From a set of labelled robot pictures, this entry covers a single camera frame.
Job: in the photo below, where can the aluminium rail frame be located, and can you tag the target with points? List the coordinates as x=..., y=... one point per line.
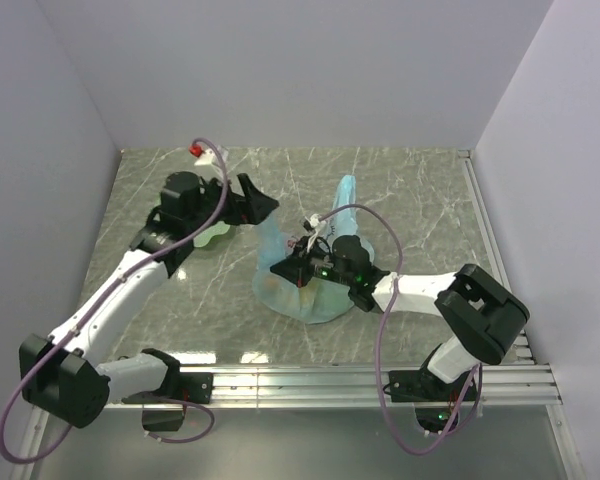
x=292, y=401

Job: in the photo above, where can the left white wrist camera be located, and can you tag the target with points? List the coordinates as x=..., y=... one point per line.
x=204, y=158

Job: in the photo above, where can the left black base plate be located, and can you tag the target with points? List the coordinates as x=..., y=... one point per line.
x=193, y=387

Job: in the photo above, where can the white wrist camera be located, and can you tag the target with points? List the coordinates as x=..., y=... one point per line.
x=315, y=225
x=204, y=158

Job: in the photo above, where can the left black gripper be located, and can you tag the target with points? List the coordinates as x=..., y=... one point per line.
x=257, y=203

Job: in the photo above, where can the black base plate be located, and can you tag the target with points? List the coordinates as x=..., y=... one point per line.
x=422, y=386
x=193, y=387

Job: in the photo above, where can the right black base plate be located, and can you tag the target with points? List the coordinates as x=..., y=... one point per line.
x=422, y=386

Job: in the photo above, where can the light green wavy plate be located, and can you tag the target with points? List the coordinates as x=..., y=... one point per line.
x=206, y=236

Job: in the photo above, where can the light blue plastic bag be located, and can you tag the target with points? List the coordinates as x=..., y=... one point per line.
x=319, y=301

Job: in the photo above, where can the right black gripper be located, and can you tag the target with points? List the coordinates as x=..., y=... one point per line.
x=294, y=269

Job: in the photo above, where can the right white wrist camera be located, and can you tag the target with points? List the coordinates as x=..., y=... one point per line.
x=315, y=225

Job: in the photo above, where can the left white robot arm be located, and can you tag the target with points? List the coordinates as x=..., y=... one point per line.
x=66, y=373

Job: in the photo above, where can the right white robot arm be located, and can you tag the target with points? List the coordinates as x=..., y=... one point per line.
x=484, y=317

